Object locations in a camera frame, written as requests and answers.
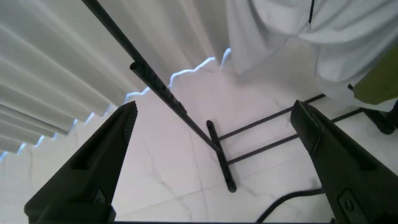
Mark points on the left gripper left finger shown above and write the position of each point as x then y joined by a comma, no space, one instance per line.
102,174

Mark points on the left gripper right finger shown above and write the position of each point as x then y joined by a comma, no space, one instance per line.
351,174

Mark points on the green garment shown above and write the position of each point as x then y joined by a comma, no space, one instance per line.
379,84

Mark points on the pale grey shorts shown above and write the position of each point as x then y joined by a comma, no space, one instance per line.
342,46

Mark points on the black clothes rack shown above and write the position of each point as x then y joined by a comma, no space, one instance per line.
155,84

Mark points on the white curtain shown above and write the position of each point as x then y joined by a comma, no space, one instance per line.
77,46

